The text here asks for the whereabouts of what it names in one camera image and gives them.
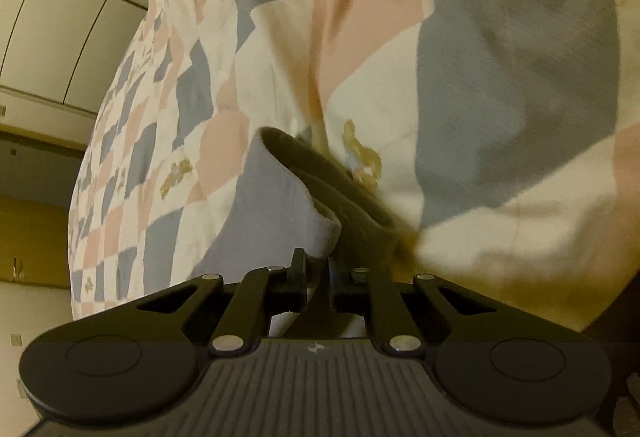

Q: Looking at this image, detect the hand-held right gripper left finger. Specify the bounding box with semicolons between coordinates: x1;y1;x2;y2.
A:
133;248;310;358

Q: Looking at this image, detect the yellow wooden cabinet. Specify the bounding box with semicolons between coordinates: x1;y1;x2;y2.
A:
0;196;77;289

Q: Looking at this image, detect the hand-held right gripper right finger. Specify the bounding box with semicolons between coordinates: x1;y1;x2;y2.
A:
327;257;507;358

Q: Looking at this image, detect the lavender garment with olive lining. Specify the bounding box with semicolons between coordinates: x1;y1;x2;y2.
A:
200;127;425;343

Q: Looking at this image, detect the checkered pastel blanket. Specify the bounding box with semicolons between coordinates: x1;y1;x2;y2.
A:
67;0;640;334

